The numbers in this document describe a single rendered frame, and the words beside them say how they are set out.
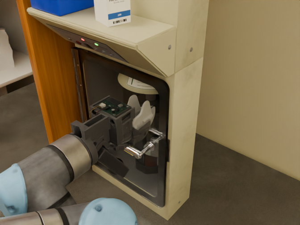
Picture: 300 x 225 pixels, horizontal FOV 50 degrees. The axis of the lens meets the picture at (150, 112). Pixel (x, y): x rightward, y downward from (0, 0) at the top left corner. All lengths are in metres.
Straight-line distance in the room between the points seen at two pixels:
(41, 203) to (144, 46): 0.30
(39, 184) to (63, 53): 0.48
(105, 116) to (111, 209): 0.23
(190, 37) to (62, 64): 0.40
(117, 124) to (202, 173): 0.58
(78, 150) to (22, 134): 0.80
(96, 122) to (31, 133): 0.79
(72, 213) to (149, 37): 0.31
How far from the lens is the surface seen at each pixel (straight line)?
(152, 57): 0.57
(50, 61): 0.90
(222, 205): 1.02
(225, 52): 1.09
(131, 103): 0.68
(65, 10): 0.69
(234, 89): 1.13
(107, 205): 0.39
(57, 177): 0.53
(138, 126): 0.65
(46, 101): 0.93
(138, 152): 0.76
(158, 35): 0.58
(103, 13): 0.62
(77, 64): 0.87
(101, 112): 0.59
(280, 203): 1.08
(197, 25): 0.68
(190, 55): 0.69
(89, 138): 0.57
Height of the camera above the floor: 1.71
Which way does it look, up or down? 34 degrees down
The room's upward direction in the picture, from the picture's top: straight up
